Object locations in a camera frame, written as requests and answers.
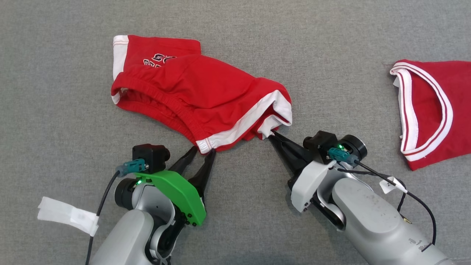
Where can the right camera teal connector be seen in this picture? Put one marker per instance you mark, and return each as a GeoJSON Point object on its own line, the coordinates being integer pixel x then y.
{"type": "Point", "coordinates": [338, 154]}

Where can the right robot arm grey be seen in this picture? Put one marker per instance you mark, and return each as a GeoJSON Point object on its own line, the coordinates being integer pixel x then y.
{"type": "Point", "coordinates": [371, 221]}

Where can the red shorts with white stripes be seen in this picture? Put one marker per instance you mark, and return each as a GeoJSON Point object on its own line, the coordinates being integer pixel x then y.
{"type": "Point", "coordinates": [206, 88]}

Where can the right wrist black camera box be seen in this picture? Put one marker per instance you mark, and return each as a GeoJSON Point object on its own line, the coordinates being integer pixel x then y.
{"type": "Point", "coordinates": [320, 141]}

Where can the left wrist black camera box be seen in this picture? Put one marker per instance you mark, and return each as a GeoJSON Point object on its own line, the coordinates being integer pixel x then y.
{"type": "Point", "coordinates": [149, 156]}

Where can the grey fabric sofa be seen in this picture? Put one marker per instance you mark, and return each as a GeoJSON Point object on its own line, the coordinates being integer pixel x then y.
{"type": "Point", "coordinates": [239, 228]}

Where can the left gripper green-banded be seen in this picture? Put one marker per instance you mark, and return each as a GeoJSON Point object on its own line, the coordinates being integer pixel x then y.
{"type": "Point", "coordinates": [180, 191]}

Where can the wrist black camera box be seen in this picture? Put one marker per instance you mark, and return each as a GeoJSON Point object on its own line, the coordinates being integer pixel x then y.
{"type": "Point", "coordinates": [149, 156]}
{"type": "Point", "coordinates": [320, 141]}

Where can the left camera teal connector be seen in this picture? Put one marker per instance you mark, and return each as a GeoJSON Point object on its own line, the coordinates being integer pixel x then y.
{"type": "Point", "coordinates": [132, 166]}

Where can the right gripper white-banded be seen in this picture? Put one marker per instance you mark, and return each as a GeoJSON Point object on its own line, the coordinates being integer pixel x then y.
{"type": "Point", "coordinates": [311, 184]}

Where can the camera teal connector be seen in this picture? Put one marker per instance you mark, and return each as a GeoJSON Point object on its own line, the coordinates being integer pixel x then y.
{"type": "Point", "coordinates": [338, 154]}
{"type": "Point", "coordinates": [132, 166]}

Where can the red white-trimmed tank jersey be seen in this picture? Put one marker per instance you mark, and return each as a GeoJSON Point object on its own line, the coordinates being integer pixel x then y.
{"type": "Point", "coordinates": [456, 92]}

